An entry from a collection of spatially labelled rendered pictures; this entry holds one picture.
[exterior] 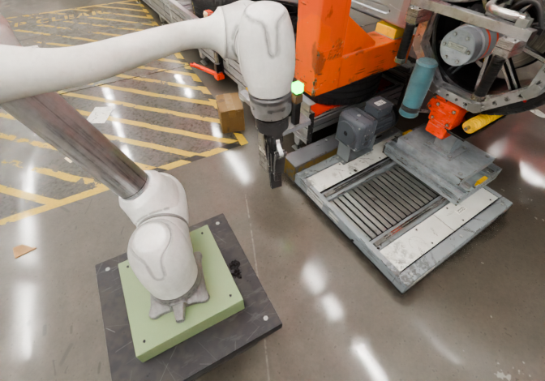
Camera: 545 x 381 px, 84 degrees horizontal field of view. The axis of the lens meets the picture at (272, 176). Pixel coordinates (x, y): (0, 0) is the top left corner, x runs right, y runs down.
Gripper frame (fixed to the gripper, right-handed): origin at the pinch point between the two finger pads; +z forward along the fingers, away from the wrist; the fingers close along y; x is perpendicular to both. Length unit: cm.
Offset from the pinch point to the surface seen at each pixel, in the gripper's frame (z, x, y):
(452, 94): 15, 92, -35
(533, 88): 2, 99, -10
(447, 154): 54, 105, -34
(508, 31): -20, 79, -15
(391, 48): 11, 89, -78
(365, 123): 35, 63, -52
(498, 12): -24, 79, -19
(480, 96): 0, 77, -11
